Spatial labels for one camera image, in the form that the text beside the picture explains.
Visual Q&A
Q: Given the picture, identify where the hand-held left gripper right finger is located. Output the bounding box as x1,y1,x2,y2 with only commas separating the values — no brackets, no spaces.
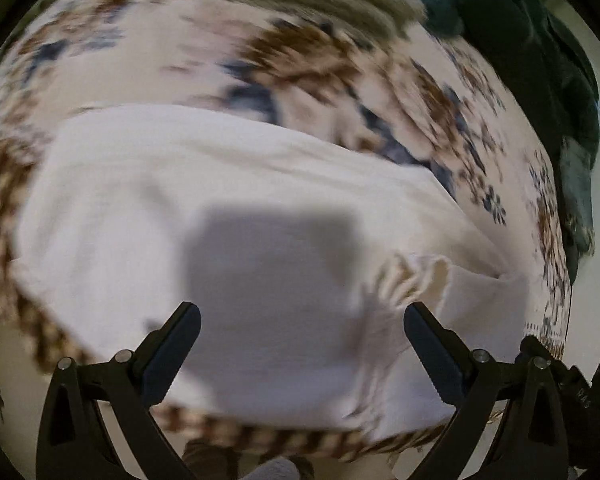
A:
403,302,569,480

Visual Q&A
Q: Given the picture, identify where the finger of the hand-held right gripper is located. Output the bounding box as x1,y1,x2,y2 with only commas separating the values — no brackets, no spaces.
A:
519,334,600,463

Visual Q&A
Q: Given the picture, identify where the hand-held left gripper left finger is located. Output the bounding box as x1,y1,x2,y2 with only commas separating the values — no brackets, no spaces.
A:
36,302,202,480

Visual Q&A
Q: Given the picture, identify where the white towel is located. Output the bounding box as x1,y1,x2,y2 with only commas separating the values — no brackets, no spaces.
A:
11,104,531,443

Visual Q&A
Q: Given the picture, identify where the brown grey cloth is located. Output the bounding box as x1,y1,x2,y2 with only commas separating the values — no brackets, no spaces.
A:
182,437,316,480

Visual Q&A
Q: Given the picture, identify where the floral printed blanket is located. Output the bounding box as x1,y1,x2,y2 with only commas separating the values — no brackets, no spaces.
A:
0,0,573,463

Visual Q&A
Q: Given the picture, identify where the dark green cloth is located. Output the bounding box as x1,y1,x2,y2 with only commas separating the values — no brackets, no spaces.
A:
412,0,600,286

